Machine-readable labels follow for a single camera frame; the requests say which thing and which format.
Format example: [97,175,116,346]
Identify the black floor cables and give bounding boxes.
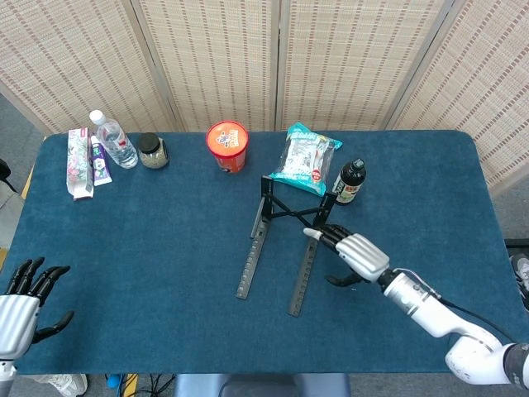
[136,373,177,396]

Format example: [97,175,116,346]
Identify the pink floral toothpaste box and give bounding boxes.
[66,127,95,201]

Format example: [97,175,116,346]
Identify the bamboo folding screen panel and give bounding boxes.
[275,0,450,132]
[0,0,179,136]
[386,0,529,199]
[131,0,282,132]

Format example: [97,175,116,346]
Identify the blue chair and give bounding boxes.
[172,373,351,397]

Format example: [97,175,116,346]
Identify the white sneaker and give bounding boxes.
[35,373,89,397]

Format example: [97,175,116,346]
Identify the dark tea bottle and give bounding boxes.
[333,158,368,207]

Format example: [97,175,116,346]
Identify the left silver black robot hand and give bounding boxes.
[0,256,75,360]

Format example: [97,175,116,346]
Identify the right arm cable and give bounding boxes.
[394,268,520,345]

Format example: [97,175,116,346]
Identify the grey sneaker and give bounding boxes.
[508,252,529,311]

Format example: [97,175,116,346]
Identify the purple white toothpaste tube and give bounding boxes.
[89,135,113,187]

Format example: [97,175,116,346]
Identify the glass jar with black lid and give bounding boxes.
[136,132,170,170]

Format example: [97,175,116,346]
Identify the black folding stand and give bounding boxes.
[235,175,338,318]

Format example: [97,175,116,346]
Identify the clear plastic water bottle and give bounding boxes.
[88,109,139,170]

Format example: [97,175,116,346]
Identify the orange instant noodle cup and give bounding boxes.
[205,120,250,174]

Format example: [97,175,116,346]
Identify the black rounded object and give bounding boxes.
[0,158,20,194]

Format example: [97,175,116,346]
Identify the teal snack bag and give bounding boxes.
[266,122,344,199]

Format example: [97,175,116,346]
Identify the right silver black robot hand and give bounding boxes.
[303,224,391,288]

